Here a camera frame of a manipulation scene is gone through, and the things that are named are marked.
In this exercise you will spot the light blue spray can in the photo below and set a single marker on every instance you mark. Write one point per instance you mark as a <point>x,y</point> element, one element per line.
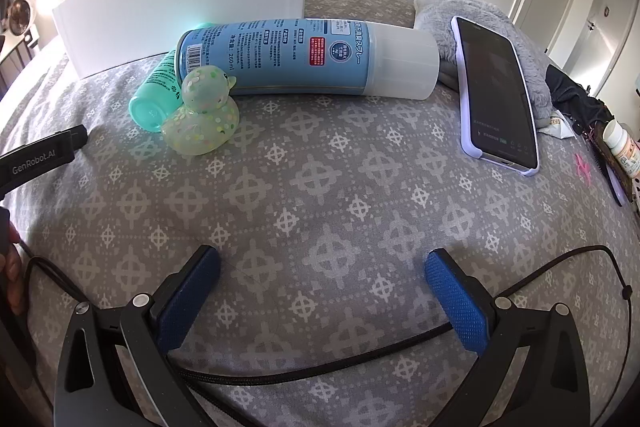
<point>300,57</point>

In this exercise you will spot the dark cloth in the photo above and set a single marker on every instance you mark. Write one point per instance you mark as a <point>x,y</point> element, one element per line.
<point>575,99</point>

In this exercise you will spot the dark flat object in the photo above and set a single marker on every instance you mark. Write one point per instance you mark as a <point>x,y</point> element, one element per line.
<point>612,177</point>

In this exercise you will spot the grey patterned bedspread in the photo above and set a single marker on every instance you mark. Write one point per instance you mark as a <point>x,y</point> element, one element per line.
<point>320,207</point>

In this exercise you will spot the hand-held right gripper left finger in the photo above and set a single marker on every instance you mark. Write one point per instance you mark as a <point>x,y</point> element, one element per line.
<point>190,297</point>

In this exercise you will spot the white pill bottle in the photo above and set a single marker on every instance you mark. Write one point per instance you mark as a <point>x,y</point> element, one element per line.
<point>622,149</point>

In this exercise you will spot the person's left hand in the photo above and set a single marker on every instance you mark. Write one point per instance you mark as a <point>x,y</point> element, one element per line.
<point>11,279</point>

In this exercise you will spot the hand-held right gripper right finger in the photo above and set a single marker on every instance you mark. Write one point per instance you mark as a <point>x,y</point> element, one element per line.
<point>457,307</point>

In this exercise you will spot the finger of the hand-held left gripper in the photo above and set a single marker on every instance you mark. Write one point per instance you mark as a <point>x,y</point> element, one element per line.
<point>79,138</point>

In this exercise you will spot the grey fluffy towel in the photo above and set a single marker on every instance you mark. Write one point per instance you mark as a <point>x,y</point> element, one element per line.
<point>530,52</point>

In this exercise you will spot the teal plastic bottle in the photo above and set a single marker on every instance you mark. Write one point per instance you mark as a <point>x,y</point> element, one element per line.
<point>149,109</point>

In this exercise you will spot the white room door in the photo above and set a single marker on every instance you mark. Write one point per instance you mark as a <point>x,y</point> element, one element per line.
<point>600,37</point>

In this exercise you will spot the phone with lilac case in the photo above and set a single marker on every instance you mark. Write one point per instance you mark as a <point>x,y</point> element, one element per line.
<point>495,97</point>

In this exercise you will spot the pale green glitter duck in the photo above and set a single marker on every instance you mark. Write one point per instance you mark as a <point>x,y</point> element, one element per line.
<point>200,127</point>

